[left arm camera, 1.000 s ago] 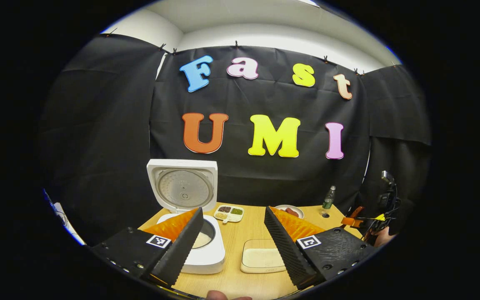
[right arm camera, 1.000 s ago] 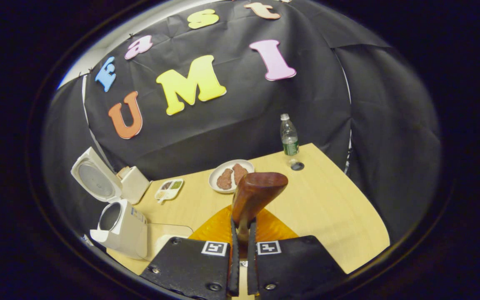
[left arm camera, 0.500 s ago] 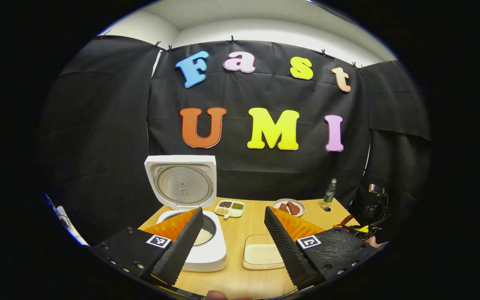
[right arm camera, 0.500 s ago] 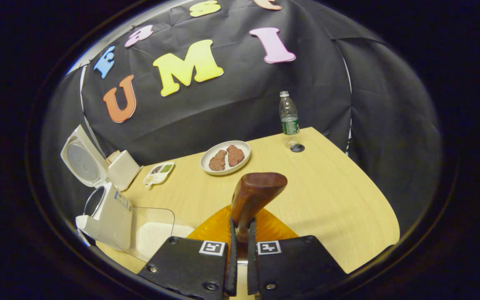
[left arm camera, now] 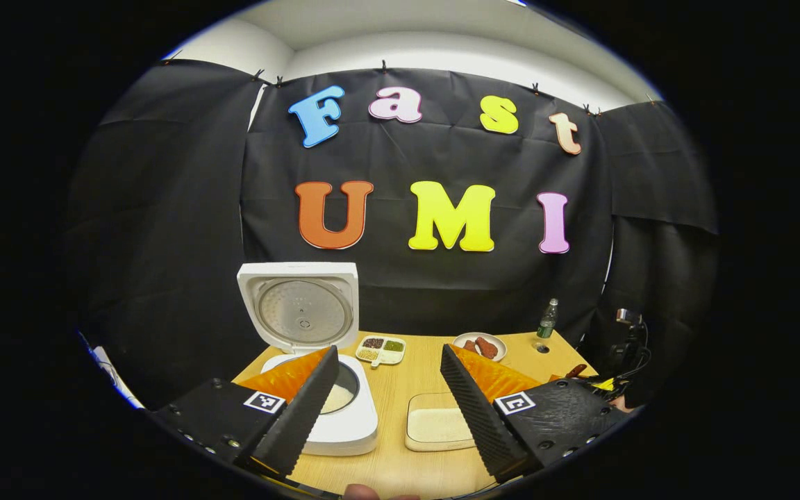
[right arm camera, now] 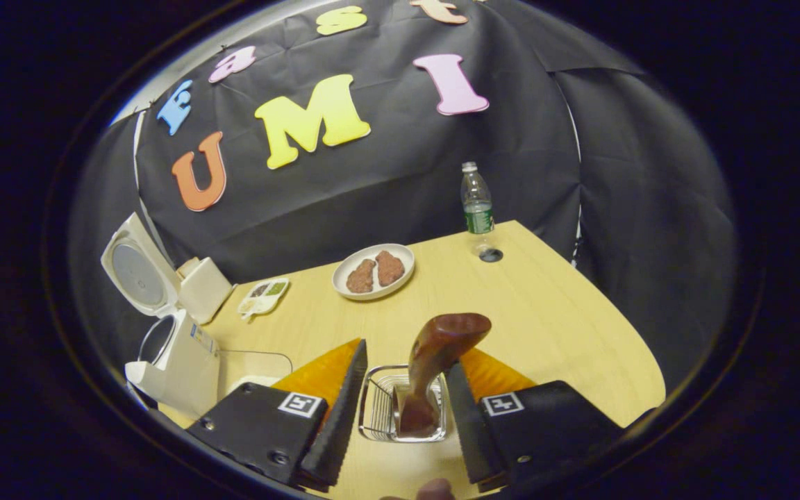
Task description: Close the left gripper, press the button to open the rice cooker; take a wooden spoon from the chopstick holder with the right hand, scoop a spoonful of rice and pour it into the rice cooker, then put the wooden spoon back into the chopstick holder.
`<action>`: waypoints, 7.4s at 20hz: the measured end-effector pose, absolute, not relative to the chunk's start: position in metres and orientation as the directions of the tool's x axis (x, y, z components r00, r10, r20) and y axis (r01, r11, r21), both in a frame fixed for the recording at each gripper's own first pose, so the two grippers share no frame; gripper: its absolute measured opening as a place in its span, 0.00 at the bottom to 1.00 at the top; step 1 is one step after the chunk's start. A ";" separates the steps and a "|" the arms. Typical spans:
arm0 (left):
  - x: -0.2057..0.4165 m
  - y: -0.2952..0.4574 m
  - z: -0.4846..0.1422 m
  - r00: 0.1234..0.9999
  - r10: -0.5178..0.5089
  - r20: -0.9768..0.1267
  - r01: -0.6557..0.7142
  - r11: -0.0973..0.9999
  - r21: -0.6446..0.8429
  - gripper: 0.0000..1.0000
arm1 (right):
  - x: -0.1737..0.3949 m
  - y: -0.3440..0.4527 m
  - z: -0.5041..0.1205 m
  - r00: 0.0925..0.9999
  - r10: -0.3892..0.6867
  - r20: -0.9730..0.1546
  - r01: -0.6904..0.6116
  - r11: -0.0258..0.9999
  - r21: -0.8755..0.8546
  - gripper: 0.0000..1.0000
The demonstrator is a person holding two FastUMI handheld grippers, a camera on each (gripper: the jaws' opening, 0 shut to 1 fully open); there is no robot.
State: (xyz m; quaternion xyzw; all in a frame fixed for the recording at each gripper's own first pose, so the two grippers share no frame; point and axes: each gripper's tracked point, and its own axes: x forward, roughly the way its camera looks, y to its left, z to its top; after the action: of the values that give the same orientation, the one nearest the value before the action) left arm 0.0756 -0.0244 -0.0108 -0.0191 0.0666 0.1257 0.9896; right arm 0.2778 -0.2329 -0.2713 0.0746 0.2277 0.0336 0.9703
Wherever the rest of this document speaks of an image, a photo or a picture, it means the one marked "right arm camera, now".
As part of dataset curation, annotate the white rice cooker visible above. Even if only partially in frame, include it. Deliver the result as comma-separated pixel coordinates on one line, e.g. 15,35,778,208
100,212,222,417

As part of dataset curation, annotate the white oval plate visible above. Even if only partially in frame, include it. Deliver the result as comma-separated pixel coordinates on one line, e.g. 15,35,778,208
332,243,416,301

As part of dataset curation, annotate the metal wire chopstick holder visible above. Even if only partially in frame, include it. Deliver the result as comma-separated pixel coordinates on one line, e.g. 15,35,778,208
358,365,448,444

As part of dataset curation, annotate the black backdrop cloth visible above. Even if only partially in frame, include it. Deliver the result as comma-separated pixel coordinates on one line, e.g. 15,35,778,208
70,0,738,397

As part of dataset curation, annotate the brown wooden spoon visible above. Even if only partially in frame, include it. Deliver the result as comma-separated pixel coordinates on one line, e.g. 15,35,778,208
393,312,492,438

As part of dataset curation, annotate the clear plastic water bottle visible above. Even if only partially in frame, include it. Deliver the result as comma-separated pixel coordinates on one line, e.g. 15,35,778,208
460,162,497,252

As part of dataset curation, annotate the cream tray of rice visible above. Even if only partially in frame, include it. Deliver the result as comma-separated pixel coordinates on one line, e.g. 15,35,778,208
218,349,294,398

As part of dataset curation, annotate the white divided bean dish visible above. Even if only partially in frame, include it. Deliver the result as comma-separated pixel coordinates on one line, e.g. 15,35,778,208
237,276,290,322

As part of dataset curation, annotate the white toaster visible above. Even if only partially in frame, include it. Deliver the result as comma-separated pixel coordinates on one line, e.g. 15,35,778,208
176,256,234,325

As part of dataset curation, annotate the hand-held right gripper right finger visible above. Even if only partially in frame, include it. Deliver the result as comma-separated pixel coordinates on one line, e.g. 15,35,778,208
444,347,628,495

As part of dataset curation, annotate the brown meat patty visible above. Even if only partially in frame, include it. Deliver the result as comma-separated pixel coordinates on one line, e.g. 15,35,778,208
374,250,406,287
346,258,377,294

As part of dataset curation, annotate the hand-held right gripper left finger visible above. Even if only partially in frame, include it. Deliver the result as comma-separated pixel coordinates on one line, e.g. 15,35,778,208
185,338,369,490

